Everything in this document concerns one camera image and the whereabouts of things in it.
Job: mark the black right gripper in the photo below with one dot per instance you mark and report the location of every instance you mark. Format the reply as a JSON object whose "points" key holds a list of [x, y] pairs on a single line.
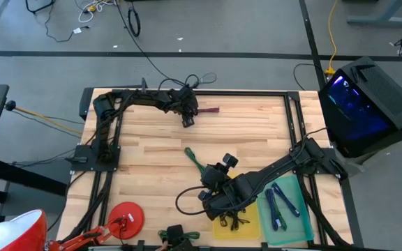
{"points": [[213, 177]]}

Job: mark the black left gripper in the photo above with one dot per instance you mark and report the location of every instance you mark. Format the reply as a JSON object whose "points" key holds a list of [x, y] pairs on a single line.
{"points": [[188, 102]]}

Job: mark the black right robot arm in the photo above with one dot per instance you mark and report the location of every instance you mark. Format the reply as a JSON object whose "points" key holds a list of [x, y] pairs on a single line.
{"points": [[274, 167]]}

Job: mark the red jointed lamp arm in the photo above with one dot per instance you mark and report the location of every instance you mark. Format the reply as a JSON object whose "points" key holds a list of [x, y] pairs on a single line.
{"points": [[86, 237]]}

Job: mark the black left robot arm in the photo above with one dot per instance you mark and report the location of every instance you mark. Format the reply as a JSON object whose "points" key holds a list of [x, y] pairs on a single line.
{"points": [[141, 97]]}

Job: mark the yellow translucent tray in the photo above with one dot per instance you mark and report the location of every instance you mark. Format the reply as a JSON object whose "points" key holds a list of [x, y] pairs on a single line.
{"points": [[237, 233]]}

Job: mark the red round lamp base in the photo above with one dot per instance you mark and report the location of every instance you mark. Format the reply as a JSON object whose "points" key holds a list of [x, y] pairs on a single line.
{"points": [[126, 220]]}

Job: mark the teal translucent tray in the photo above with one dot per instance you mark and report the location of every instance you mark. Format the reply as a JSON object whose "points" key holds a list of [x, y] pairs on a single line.
{"points": [[298, 230]]}

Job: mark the black side panel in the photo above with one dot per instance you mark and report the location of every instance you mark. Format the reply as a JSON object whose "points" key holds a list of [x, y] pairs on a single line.
{"points": [[85, 102]]}

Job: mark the black computer with blue light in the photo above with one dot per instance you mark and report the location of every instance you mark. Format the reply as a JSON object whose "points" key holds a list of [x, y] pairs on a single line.
{"points": [[368, 104]]}

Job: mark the black knob on yellow stick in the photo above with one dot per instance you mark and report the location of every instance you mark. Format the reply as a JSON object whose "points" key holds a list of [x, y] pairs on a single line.
{"points": [[10, 105]]}

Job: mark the red lamp shade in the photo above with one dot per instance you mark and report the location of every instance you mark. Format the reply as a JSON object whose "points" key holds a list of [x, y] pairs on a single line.
{"points": [[16, 231]]}

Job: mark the grey desk foot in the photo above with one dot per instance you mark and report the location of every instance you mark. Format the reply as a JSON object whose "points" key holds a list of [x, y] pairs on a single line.
{"points": [[382, 19]]}

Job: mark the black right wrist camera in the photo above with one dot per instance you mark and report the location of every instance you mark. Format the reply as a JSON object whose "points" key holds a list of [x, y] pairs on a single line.
{"points": [[230, 160]]}

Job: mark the black metal table frame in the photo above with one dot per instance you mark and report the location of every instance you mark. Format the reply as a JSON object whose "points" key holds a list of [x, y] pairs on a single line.
{"points": [[250, 92]]}

